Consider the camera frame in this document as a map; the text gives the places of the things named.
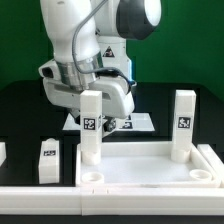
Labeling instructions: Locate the white desk tabletop panel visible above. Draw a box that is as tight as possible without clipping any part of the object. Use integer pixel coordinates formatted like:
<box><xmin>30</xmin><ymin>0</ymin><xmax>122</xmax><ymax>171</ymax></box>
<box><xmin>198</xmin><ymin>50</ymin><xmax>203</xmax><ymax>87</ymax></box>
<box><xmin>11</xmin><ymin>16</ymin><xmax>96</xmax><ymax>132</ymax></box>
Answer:
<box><xmin>76</xmin><ymin>141</ymin><xmax>221</xmax><ymax>188</ymax></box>

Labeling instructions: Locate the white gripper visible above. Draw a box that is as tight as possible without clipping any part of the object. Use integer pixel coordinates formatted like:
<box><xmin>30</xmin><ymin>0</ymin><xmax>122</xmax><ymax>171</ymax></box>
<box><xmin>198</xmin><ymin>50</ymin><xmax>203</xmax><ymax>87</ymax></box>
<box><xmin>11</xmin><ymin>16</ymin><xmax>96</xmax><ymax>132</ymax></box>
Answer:
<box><xmin>43</xmin><ymin>78</ymin><xmax>134</xmax><ymax>132</ymax></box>

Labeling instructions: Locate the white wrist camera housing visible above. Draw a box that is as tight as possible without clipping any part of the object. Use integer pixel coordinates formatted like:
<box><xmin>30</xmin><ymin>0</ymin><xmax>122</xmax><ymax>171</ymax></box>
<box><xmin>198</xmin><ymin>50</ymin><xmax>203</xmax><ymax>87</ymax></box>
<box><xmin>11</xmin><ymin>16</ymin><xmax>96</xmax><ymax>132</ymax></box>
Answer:
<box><xmin>38</xmin><ymin>59</ymin><xmax>60</xmax><ymax>80</ymax></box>

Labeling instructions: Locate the white marker tag sheet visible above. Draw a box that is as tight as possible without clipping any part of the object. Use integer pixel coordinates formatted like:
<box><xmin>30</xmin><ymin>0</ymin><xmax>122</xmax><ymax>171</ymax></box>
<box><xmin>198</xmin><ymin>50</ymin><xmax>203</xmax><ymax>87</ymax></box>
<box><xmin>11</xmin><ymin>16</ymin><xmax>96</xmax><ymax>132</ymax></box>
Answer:
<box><xmin>63</xmin><ymin>113</ymin><xmax>155</xmax><ymax>132</ymax></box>

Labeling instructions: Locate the white front barrier rail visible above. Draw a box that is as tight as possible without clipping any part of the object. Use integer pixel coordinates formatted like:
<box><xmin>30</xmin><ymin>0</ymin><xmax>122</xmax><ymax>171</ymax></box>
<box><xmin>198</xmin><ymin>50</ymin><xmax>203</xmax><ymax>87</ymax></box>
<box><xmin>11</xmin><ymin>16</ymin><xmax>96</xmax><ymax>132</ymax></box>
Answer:
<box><xmin>0</xmin><ymin>187</ymin><xmax>224</xmax><ymax>216</ymax></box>

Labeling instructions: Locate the white left barrier rail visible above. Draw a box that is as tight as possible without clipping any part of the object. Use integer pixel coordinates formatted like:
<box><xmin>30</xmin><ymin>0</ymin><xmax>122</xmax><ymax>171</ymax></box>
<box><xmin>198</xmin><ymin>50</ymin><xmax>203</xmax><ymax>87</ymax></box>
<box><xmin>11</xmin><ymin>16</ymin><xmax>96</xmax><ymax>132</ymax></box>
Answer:
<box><xmin>0</xmin><ymin>142</ymin><xmax>6</xmax><ymax>166</ymax></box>

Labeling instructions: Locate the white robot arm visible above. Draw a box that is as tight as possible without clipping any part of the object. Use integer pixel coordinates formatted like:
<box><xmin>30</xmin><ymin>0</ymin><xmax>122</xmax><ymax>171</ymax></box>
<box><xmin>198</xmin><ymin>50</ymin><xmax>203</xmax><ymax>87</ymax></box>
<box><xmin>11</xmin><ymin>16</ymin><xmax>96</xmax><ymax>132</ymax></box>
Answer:
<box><xmin>39</xmin><ymin>0</ymin><xmax>162</xmax><ymax>133</ymax></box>

